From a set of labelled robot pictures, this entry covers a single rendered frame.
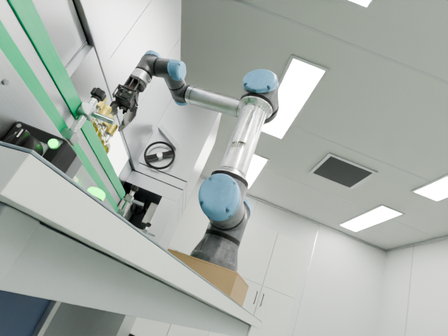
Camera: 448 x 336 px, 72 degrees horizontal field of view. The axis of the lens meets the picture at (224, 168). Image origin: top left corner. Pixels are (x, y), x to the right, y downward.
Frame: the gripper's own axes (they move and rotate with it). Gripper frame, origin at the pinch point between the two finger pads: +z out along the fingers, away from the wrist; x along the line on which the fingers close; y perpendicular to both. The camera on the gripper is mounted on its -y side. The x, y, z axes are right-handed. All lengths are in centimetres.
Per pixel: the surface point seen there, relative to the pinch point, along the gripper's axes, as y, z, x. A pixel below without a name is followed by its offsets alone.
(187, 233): -371, -44, 21
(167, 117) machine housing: -96, -65, -12
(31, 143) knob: 65, 35, 21
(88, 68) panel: 13.7, -11.0, -12.3
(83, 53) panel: 18.6, -12.7, -13.8
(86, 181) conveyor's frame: 30.7, 29.3, 15.2
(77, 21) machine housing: 27.6, -16.9, -15.3
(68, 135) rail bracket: 49, 26, 15
